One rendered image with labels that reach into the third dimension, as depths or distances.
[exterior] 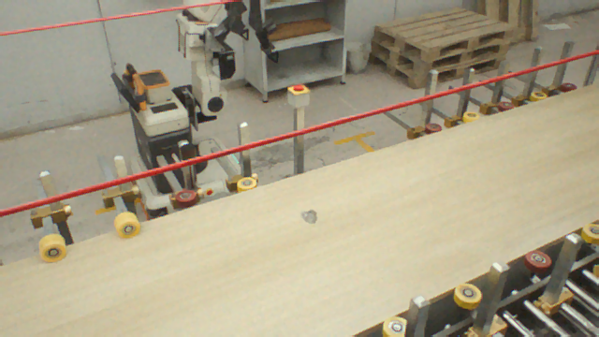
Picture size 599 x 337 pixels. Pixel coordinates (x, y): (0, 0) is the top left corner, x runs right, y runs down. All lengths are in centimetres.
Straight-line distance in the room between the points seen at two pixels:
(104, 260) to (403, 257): 103
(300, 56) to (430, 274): 382
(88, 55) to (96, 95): 36
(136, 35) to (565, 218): 362
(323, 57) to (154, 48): 176
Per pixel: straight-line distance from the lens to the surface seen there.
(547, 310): 189
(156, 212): 316
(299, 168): 230
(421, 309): 132
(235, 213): 194
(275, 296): 163
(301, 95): 210
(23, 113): 475
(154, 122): 289
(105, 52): 462
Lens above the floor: 212
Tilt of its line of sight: 34 degrees down
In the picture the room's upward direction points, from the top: straight up
